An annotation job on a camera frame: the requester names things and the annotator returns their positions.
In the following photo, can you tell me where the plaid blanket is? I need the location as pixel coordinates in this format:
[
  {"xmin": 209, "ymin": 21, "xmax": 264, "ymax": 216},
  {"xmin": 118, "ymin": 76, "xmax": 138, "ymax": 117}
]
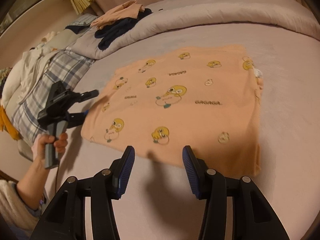
[{"xmin": 11, "ymin": 50, "xmax": 97, "ymax": 145}]

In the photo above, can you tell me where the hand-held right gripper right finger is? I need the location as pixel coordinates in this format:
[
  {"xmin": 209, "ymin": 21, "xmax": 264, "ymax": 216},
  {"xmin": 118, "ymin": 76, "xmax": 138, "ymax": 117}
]
[{"xmin": 182, "ymin": 145, "xmax": 290, "ymax": 240}]

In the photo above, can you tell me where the person's left forearm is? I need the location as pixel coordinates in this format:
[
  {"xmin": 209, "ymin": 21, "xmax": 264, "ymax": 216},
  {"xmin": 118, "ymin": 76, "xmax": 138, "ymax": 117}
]
[{"xmin": 0, "ymin": 155, "xmax": 52, "ymax": 233}]

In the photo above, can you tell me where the dark navy garment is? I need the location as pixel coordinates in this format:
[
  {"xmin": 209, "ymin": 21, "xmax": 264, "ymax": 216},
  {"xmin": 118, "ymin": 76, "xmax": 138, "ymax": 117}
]
[{"xmin": 94, "ymin": 8, "xmax": 153, "ymax": 50}]

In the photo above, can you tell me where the grey duvet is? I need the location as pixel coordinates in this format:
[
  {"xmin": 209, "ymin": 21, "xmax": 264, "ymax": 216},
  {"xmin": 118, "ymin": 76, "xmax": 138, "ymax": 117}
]
[{"xmin": 66, "ymin": 0, "xmax": 320, "ymax": 59}]

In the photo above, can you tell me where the mustard yellow cloth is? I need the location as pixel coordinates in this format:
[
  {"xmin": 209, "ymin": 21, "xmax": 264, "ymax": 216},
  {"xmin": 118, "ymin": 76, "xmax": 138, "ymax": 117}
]
[{"xmin": 0, "ymin": 105, "xmax": 22, "ymax": 140}]

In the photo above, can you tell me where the orange cartoon print shirt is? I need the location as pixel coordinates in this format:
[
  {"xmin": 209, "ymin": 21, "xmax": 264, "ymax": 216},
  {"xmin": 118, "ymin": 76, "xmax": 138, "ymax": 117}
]
[{"xmin": 80, "ymin": 44, "xmax": 264, "ymax": 178}]

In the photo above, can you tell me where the person's left hand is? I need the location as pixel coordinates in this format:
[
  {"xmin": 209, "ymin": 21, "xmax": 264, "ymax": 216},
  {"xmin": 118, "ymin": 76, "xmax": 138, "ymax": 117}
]
[{"xmin": 32, "ymin": 132, "xmax": 69, "ymax": 164}]

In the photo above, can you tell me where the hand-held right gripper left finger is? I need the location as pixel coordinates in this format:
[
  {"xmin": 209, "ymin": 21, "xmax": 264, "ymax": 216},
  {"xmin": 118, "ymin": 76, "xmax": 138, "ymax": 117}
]
[{"xmin": 31, "ymin": 145, "xmax": 137, "ymax": 240}]

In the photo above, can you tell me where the folded plain orange garment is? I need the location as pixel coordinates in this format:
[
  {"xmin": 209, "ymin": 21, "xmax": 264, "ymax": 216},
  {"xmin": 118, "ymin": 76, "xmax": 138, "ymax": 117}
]
[{"xmin": 90, "ymin": 0, "xmax": 145, "ymax": 29}]

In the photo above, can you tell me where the white plush toy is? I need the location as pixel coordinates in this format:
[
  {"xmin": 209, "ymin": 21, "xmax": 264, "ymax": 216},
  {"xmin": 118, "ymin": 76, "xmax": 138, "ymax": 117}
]
[{"xmin": 37, "ymin": 31, "xmax": 65, "ymax": 49}]

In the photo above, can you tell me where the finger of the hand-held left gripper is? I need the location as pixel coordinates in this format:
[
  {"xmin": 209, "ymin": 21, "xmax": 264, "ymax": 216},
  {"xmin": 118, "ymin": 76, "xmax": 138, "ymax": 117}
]
[
  {"xmin": 70, "ymin": 89, "xmax": 100, "ymax": 103},
  {"xmin": 67, "ymin": 109, "xmax": 90, "ymax": 128}
]

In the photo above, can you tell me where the white crumpled cloth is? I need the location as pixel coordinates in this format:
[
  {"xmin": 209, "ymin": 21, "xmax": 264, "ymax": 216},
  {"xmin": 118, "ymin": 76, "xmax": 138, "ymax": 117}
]
[{"xmin": 2, "ymin": 50, "xmax": 54, "ymax": 105}]

